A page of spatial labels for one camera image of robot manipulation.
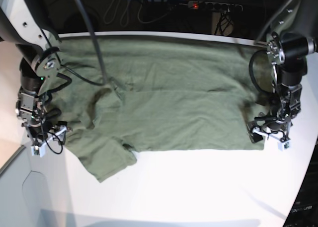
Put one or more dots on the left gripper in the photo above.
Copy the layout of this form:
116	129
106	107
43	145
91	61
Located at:
269	127

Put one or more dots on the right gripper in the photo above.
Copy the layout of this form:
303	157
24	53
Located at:
41	134

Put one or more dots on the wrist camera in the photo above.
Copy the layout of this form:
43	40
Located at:
38	150
284	145

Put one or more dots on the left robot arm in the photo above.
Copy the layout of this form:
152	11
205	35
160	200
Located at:
291	35

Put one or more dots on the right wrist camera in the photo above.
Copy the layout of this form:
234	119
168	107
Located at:
38	150

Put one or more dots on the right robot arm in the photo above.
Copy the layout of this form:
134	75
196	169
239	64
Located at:
26	24

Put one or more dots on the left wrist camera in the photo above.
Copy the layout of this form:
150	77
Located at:
284	145

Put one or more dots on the black power strip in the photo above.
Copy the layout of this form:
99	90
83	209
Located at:
214	6

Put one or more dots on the green t-shirt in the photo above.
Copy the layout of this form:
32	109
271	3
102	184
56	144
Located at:
163	95

